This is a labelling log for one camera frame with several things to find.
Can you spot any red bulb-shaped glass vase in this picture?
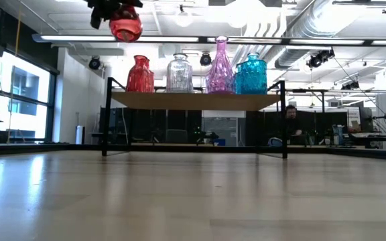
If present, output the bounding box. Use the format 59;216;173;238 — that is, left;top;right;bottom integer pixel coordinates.
109;4;144;44

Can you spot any clear ribbed glass jar vase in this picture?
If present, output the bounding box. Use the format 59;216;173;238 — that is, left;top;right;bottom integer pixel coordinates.
166;52;194;94

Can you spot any purple faceted cone glass vase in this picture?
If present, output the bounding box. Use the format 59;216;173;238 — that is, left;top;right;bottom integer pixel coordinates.
205;35;236;94

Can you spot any large teal textured glass jar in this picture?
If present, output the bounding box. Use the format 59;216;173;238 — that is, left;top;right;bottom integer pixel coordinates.
234;63;241;95

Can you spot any teal glass bottle vase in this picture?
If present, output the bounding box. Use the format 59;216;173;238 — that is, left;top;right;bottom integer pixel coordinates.
238;52;269;96

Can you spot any black ceiling spotlight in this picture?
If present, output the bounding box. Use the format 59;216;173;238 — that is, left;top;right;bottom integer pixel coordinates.
199;52;212;67
88;56;102;70
306;49;336;70

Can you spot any white cylinder canister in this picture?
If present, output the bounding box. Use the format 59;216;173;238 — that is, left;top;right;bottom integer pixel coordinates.
75;125;85;145

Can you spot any blue white round object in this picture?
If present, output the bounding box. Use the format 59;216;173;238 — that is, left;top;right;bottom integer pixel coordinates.
267;136;283;148

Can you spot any person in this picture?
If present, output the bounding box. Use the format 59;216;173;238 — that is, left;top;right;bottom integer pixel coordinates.
283;104;305;147

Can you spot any white ring light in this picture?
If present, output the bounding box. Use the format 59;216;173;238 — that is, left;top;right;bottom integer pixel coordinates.
174;9;194;27

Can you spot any black window frame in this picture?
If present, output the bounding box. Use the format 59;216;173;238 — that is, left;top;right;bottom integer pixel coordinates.
0;50;60;144

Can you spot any wooden shelf black metal frame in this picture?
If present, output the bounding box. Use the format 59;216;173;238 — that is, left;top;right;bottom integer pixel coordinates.
101;76;288;160

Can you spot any black metal rig frame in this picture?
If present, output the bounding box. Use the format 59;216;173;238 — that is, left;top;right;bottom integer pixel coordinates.
0;142;386;162

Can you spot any silver ventilation duct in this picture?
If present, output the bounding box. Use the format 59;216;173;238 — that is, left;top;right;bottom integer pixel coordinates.
275;0;344;70

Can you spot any black ceiling rail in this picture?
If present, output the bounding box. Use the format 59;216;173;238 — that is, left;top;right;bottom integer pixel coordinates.
332;0;386;15

